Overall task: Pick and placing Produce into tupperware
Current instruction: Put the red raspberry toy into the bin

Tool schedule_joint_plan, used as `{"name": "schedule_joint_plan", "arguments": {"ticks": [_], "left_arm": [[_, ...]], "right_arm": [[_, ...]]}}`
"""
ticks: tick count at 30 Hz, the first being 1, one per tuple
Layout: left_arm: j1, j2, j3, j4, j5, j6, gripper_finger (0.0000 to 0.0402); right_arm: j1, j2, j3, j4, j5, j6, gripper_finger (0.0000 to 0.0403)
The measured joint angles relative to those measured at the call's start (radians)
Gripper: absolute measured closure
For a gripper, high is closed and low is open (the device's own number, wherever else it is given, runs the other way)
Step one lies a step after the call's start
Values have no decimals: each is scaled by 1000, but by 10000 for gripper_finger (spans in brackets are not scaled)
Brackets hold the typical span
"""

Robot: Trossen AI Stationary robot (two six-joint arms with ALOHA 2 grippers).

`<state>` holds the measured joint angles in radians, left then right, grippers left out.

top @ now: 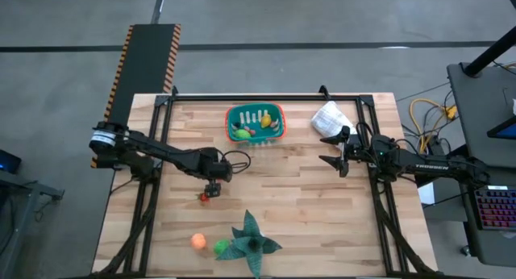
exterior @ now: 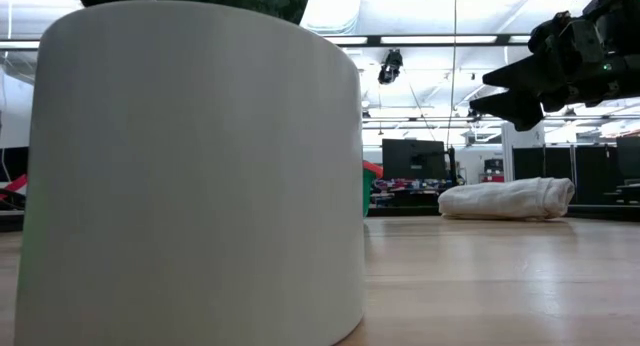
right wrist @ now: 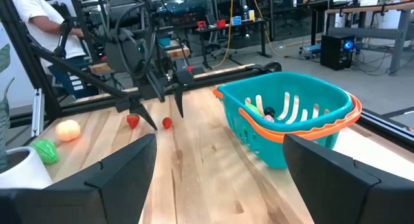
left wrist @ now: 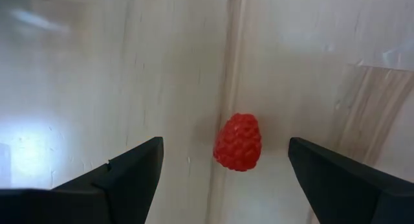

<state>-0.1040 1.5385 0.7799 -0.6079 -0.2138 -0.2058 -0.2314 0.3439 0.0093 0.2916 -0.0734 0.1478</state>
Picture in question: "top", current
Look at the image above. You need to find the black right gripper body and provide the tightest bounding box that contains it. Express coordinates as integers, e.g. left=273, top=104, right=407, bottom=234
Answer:
left=339, top=125, right=378, bottom=178

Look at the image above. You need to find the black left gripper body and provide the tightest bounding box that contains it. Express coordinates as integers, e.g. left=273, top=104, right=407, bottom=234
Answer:
left=197, top=148, right=235, bottom=192

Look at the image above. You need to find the white folded cloth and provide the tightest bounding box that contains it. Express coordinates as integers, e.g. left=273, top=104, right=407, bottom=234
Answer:
left=310, top=100, right=360, bottom=141

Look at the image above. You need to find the teal basket orange rim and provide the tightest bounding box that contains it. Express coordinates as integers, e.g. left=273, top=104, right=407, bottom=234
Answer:
left=224, top=102, right=288, bottom=146

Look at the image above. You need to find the orange toy peach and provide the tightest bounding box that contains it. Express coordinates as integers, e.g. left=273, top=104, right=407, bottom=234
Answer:
left=190, top=232, right=207, bottom=251

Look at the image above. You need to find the green fuzzy ball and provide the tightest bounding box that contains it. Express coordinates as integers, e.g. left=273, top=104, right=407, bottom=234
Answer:
left=213, top=239, right=231, bottom=256

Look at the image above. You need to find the green artificial plant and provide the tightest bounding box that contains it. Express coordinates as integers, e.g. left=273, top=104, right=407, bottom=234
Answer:
left=215, top=209, right=284, bottom=279

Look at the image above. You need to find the white paper sheet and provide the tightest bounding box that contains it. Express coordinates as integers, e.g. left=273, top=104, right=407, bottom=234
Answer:
left=417, top=181, right=437, bottom=206

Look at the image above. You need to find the black hazard-striped floor mat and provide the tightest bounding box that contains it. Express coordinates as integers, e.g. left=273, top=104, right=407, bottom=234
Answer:
left=90, top=23, right=183, bottom=169

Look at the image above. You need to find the dark grey keyboard desk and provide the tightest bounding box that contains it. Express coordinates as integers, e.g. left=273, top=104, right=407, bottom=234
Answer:
left=455, top=164, right=516, bottom=269

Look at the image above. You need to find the tablet with blue screen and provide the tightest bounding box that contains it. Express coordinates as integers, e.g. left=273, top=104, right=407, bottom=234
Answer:
left=486, top=116, right=516, bottom=141

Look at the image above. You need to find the backlit computer keyboard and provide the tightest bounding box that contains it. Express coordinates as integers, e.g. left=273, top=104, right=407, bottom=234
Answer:
left=473, top=185, right=516, bottom=231

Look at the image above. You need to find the black monitor pole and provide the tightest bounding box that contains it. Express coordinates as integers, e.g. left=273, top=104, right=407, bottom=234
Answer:
left=463, top=27, right=516, bottom=77

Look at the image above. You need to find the grey equipment stand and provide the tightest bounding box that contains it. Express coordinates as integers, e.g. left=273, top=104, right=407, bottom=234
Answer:
left=0, top=168, right=65, bottom=279

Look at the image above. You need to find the small blue-screen device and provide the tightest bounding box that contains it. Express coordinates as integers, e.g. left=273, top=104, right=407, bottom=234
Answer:
left=0, top=148, right=23, bottom=174

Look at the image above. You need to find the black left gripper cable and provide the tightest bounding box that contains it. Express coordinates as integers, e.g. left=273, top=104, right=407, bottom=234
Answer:
left=220, top=150, right=252, bottom=175

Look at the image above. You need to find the black metal table frame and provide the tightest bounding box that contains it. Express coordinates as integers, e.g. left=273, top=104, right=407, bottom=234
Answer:
left=90, top=84, right=439, bottom=279

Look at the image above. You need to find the yellow cable bundle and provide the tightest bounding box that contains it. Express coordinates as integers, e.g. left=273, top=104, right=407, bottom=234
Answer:
left=409, top=98, right=459, bottom=153

